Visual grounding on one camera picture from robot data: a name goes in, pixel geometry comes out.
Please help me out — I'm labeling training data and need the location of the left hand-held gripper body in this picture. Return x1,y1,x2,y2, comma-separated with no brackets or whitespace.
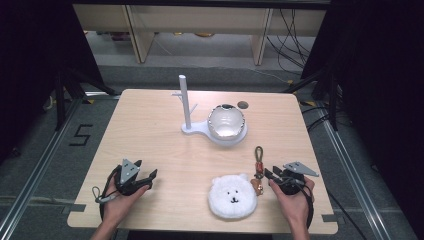
114,158,152,197

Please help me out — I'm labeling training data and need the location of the white bowl with silver rim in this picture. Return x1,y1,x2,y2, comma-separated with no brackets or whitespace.
206,103,248,141

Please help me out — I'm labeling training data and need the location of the aluminium rail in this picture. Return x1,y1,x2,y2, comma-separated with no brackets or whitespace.
0,97,84,240
314,99,392,240

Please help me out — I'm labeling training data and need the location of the person's right hand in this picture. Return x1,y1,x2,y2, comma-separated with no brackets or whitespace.
268,176,316,232

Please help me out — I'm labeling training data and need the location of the green rope keychain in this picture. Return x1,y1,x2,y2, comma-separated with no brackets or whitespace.
250,145,268,197

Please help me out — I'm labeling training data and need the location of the grey wrist strap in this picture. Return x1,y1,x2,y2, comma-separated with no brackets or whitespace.
91,185,118,205

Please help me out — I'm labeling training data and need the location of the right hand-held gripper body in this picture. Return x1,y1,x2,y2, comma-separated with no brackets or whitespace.
279,161,320,196

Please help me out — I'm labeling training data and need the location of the black floor cable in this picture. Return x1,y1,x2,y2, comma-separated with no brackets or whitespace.
323,186,362,240

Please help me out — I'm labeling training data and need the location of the white plush bear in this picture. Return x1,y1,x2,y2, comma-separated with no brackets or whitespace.
207,172,259,221

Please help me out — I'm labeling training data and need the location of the person's left hand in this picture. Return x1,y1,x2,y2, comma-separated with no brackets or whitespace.
101,183,150,229

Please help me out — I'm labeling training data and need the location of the white hook stand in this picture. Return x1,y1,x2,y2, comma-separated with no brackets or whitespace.
171,74,249,148

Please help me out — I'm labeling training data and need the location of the black metal stand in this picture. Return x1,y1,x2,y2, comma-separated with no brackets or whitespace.
53,65,122,132
282,65,340,132

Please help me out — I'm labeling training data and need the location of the black curtain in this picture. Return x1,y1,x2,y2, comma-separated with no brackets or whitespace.
0,0,105,164
301,0,424,214

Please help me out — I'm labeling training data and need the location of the black cables bundle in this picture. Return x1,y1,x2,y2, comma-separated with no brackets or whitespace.
265,8,317,75

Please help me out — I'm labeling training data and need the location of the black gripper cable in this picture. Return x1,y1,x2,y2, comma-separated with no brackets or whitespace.
99,164,124,222
293,178,316,230

